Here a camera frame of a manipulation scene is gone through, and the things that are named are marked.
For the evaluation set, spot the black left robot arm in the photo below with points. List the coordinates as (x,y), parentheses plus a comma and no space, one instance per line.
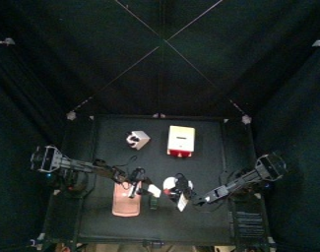
(74,164)

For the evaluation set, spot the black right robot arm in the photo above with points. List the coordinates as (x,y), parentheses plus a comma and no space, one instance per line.
(246,177)

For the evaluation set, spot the small white round plate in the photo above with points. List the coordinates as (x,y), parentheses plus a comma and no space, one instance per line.
(168,183)

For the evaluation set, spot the pink toy salmon fillet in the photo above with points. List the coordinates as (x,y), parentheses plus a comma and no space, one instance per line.
(125,206)

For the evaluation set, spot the red toy food piece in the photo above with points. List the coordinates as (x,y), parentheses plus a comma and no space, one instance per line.
(169,193)

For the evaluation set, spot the small white block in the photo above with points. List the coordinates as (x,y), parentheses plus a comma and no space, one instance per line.
(155,190)

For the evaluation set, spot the white flat card piece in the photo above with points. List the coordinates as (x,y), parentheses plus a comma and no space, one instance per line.
(183,203)

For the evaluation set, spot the dark green toy piece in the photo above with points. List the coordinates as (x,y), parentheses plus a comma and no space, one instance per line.
(153,203)

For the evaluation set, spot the white cube with black marks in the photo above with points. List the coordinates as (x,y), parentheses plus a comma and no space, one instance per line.
(139,139)

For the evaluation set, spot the cream box with red end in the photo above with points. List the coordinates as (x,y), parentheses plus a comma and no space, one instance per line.
(181,140)

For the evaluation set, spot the white text label sticker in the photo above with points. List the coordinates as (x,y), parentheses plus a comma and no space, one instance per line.
(250,223)

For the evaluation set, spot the grey metal frame bracket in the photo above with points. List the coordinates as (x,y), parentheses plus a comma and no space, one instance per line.
(319,43)
(7,41)
(70,115)
(247,119)

